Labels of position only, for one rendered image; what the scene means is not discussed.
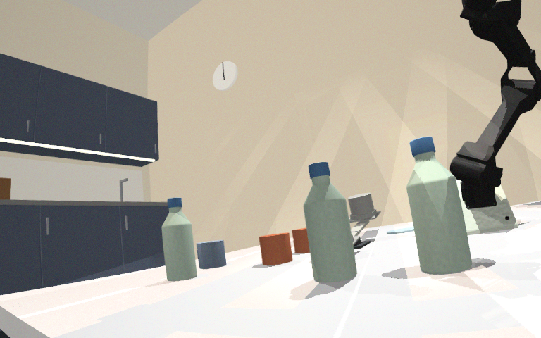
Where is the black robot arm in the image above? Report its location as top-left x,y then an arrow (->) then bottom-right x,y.
450,0 -> 541,209

